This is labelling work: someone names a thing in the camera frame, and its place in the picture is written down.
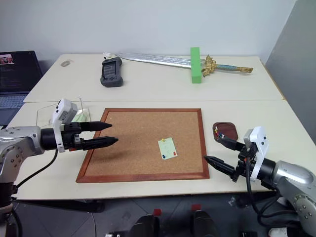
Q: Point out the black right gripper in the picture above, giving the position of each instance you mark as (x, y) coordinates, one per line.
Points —
(244, 163)

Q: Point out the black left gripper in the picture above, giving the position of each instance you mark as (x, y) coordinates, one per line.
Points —
(70, 142)

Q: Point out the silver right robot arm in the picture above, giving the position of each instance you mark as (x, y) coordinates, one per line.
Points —
(291, 177)

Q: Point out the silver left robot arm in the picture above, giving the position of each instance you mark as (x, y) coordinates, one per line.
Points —
(19, 144)

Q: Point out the clear plastic box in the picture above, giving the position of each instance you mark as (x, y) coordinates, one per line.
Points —
(44, 116)

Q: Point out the stack of green notes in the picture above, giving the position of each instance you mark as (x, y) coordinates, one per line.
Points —
(80, 116)

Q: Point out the wood framed cork board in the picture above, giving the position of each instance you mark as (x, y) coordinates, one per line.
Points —
(138, 138)

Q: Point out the red tag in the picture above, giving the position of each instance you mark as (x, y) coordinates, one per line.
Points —
(195, 207)

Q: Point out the black handheld controller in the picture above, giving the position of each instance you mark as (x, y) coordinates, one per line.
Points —
(111, 74)

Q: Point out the black table support bar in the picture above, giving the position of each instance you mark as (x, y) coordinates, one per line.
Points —
(61, 206)

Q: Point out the green foam block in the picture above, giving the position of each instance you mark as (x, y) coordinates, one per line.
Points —
(196, 66)

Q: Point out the silver sword with gold hilt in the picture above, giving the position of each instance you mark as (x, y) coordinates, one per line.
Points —
(158, 60)

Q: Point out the open laptop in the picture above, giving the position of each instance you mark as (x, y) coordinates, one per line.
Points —
(17, 74)

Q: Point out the grey partition panel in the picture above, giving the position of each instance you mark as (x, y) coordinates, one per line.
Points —
(293, 61)

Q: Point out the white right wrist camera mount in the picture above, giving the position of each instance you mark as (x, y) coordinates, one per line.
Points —
(260, 148)

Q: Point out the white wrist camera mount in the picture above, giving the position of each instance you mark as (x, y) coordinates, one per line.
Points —
(59, 116)
(260, 148)

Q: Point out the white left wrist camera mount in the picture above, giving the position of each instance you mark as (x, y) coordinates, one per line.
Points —
(59, 116)

